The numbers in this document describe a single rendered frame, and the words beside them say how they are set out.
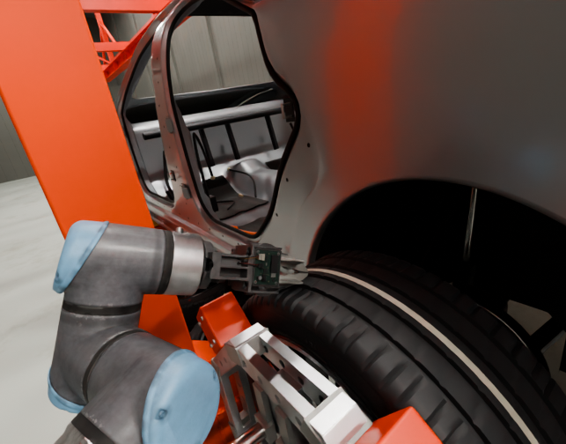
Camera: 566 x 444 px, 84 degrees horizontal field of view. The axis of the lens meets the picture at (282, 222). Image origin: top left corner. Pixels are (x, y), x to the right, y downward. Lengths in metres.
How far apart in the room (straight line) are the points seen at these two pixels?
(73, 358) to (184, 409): 0.16
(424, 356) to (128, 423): 0.34
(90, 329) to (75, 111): 0.40
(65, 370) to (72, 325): 0.05
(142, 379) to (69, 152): 0.46
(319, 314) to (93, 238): 0.31
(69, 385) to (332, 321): 0.33
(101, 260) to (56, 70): 0.39
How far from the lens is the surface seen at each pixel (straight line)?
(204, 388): 0.36
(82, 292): 0.44
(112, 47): 9.62
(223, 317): 0.66
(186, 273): 0.44
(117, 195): 0.71
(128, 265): 0.43
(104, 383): 0.39
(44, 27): 0.72
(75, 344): 0.45
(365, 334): 0.46
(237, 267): 0.46
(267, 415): 0.57
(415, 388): 0.45
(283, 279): 0.56
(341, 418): 0.44
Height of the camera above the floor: 1.48
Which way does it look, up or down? 21 degrees down
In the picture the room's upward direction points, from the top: 10 degrees counter-clockwise
